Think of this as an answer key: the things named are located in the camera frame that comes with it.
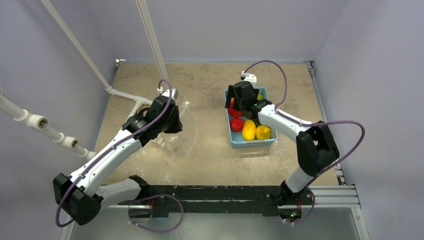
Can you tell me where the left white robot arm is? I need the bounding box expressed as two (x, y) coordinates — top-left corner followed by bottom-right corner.
(52, 95), (183, 228)

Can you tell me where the yellow black screwdriver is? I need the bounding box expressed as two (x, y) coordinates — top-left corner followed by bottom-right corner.
(136, 107), (149, 116)

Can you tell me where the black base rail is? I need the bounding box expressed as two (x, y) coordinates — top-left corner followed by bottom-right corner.
(129, 175), (314, 220)

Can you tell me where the aluminium frame rail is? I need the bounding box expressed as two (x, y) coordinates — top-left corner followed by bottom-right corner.
(307, 60), (370, 240)

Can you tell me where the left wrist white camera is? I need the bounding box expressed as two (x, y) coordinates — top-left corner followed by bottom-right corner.
(156, 86), (179, 102)

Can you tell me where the clear dotted zip bag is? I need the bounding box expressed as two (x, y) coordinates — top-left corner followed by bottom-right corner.
(150, 100), (198, 159)

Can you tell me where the smooth red apple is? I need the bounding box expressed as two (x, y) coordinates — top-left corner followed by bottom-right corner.
(228, 98), (243, 118)

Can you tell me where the wrist white camera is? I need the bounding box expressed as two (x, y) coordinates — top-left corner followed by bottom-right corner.
(240, 71), (258, 88)
(156, 86), (179, 102)

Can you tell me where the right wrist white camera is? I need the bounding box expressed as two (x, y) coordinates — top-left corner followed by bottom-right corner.
(240, 71), (258, 88)

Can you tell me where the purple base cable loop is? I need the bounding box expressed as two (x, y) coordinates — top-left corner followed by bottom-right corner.
(127, 194), (185, 234)

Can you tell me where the white pvc pipe frame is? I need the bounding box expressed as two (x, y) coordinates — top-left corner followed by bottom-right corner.
(0, 88), (97, 161)

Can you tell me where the wrinkled red strawberry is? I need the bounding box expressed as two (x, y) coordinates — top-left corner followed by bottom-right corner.
(229, 117), (245, 133)

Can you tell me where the yellow lemon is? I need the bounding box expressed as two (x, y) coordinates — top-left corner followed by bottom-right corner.
(255, 125), (272, 140)

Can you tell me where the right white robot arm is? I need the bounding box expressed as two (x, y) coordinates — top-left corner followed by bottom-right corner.
(225, 80), (340, 204)

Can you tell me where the white vertical pole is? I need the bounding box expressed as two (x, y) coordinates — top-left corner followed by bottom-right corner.
(136, 0), (169, 80)

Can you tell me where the yellow mango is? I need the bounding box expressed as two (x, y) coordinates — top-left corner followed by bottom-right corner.
(241, 119), (256, 141)

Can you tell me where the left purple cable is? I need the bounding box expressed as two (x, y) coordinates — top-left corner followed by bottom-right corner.
(54, 78), (174, 229)

